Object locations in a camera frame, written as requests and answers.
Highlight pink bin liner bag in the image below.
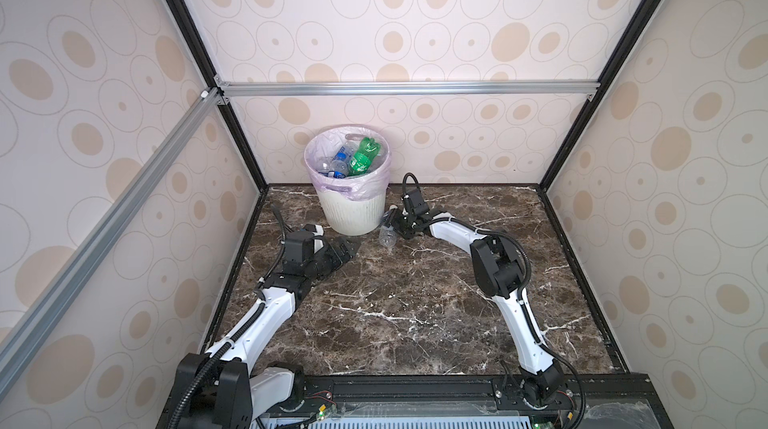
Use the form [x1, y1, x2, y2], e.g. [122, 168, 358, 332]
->
[303, 125, 392, 201]

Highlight Pocari Sweat bottle sideways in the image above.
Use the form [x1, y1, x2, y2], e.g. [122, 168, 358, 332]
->
[378, 209, 398, 249]

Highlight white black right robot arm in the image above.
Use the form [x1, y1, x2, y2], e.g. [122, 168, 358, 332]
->
[391, 173, 587, 428]

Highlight aluminium rail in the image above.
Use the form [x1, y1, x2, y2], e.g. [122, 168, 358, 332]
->
[220, 80, 600, 98]
[1, 87, 223, 398]

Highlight green bottle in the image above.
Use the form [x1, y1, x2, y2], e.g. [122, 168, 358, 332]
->
[349, 137, 381, 176]

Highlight aluminium rail back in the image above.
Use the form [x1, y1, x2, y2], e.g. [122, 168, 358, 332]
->
[220, 80, 600, 98]

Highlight aluminium rail left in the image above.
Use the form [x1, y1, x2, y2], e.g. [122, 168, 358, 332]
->
[1, 87, 223, 398]

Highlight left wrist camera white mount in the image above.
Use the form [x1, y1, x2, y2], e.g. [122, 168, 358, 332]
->
[304, 224, 324, 236]

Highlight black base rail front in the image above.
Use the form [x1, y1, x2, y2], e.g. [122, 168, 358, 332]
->
[231, 373, 672, 428]

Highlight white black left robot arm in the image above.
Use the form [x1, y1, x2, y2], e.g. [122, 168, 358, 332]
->
[158, 207, 360, 428]

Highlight white ribbed waste bin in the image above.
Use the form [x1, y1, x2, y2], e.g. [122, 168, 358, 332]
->
[317, 191, 386, 236]

